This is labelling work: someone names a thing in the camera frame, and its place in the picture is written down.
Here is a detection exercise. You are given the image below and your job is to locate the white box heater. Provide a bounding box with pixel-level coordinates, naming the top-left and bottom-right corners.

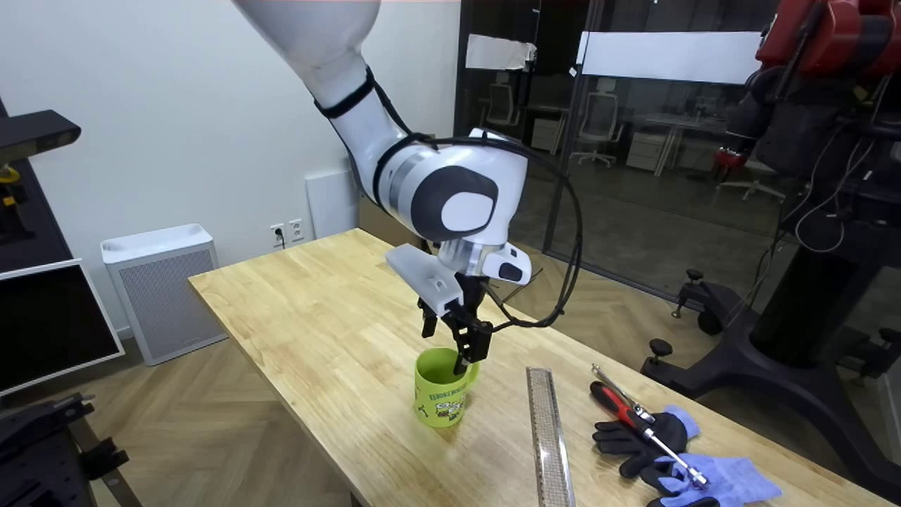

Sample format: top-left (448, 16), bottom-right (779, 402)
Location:
top-left (95, 221), bottom-right (227, 367)

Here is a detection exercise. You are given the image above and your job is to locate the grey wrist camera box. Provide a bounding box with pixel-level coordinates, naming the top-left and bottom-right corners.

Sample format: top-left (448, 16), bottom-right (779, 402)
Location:
top-left (386, 244), bottom-right (467, 317)

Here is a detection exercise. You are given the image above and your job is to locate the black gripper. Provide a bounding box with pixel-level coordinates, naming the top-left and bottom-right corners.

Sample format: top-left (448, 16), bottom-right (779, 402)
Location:
top-left (417, 269), bottom-right (496, 372)

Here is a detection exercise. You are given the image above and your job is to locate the blue work glove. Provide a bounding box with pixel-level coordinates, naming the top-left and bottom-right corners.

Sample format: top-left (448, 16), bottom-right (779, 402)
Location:
top-left (644, 454), bottom-right (782, 507)

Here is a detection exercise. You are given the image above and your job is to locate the red robot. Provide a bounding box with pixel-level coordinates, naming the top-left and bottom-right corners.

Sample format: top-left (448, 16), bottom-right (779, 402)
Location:
top-left (726, 0), bottom-right (901, 179)

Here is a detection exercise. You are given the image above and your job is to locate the red-handled ratchet tool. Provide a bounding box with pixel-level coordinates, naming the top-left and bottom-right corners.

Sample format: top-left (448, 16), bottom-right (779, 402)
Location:
top-left (588, 378), bottom-right (713, 490)

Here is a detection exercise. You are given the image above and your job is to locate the black equipment stand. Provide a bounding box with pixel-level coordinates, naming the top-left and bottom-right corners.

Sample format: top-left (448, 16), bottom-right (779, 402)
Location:
top-left (0, 102), bottom-right (85, 276)

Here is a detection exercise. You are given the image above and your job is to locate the white wall outlet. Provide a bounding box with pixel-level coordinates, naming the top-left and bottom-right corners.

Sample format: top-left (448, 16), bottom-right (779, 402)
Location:
top-left (268, 216), bottom-right (306, 248)

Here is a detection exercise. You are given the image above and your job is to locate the black glove with blue cuff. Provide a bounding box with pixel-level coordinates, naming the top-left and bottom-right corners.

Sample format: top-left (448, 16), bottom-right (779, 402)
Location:
top-left (592, 402), bottom-right (704, 481)

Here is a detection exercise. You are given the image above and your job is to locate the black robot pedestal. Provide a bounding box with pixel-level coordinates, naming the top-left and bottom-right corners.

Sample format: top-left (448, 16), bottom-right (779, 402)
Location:
top-left (643, 176), bottom-right (901, 500)

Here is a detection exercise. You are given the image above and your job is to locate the black monitor screen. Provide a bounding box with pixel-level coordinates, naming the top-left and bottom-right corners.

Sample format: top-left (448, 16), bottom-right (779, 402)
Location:
top-left (0, 255), bottom-right (127, 402)

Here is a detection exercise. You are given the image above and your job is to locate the green plastic cup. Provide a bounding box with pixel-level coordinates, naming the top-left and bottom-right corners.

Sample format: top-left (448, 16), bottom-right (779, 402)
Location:
top-left (412, 345), bottom-right (482, 434)

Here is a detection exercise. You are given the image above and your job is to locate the white wall panel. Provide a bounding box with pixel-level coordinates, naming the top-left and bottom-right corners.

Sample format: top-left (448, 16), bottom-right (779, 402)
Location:
top-left (302, 167), bottom-right (364, 238)

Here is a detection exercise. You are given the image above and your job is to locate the black floor frame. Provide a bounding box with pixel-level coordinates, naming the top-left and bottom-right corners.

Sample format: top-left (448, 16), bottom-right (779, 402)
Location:
top-left (0, 390), bottom-right (143, 507)

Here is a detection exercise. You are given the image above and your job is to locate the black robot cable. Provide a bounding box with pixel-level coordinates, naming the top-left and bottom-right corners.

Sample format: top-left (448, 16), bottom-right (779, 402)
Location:
top-left (406, 129), bottom-right (585, 333)

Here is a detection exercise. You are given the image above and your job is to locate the white paper sign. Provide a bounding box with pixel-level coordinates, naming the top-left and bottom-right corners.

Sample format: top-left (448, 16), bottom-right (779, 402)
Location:
top-left (462, 31), bottom-right (541, 74)

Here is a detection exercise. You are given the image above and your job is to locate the bright white board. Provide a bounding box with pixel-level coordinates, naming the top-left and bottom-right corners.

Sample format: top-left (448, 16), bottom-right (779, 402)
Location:
top-left (574, 26), bottom-right (769, 88)

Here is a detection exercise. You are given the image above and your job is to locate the red office chair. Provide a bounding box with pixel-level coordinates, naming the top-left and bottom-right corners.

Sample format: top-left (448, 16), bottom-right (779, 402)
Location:
top-left (713, 138), bottom-right (786, 206)

